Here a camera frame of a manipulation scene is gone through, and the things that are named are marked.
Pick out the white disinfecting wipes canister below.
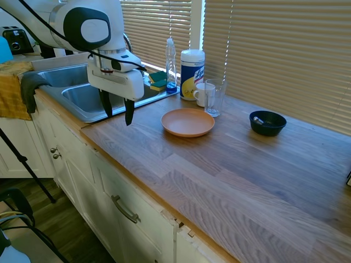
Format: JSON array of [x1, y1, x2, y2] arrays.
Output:
[[179, 49, 206, 101]]

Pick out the dark blue bowl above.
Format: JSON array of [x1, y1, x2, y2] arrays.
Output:
[[248, 110, 287, 137]]

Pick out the white base cabinets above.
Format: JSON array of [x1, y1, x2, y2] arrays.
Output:
[[0, 94, 234, 263]]

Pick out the yellow kitchen towel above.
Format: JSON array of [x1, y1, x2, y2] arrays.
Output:
[[0, 60, 35, 121]]

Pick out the black toaster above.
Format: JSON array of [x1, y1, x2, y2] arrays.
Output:
[[1, 26, 35, 55]]

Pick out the metal cabinet bar handle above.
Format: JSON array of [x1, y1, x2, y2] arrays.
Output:
[[111, 195, 141, 224]]

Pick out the black tripod leg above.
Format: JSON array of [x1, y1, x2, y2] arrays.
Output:
[[0, 127, 57, 204]]

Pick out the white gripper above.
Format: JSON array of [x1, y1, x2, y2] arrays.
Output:
[[87, 58, 145, 127]]

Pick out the white ceramic mug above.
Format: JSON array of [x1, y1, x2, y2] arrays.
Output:
[[193, 83, 216, 107]]

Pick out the white window frame post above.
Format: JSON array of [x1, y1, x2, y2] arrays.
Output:
[[190, 0, 206, 52]]

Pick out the clear dish soap bottle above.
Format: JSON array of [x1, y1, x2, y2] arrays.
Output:
[[165, 38, 178, 95]]

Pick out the stainless steel double sink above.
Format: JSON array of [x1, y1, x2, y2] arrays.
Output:
[[31, 52, 181, 123]]

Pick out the orange plastic plate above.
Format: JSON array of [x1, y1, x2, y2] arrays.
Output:
[[161, 108, 216, 138]]

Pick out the light blue plastic object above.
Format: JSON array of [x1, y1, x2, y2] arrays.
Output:
[[0, 36, 14, 64]]

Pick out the green yellow sponge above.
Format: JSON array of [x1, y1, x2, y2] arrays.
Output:
[[150, 79, 168, 93], [148, 71, 167, 83]]

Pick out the clear drinking glass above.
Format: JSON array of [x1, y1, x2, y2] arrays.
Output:
[[205, 78, 228, 118]]

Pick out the tan window blind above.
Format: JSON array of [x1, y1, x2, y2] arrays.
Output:
[[202, 0, 351, 136], [120, 0, 193, 72]]

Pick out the grey dish cloth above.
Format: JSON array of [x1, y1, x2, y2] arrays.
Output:
[[20, 71, 53, 115]]

